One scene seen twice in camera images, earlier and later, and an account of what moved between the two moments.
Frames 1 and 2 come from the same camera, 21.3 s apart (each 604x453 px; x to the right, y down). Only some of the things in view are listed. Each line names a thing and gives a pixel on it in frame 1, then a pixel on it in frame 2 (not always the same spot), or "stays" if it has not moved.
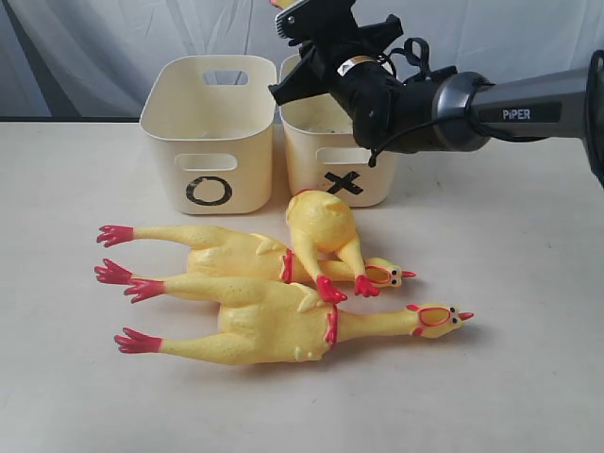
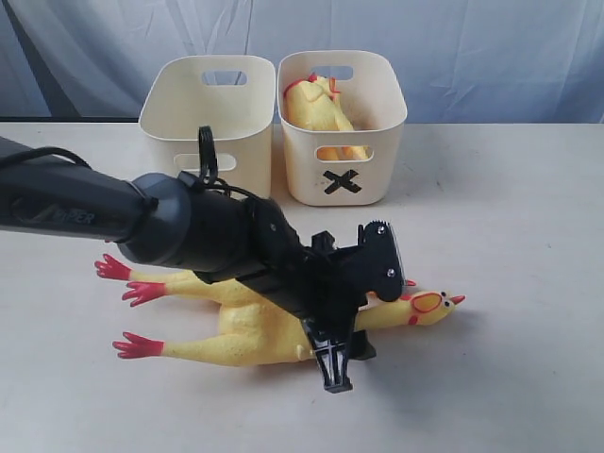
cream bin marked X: [320, 151] stays
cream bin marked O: [210, 120] stays
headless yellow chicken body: [323, 224] → [311, 104]
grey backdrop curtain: [91, 59] stays
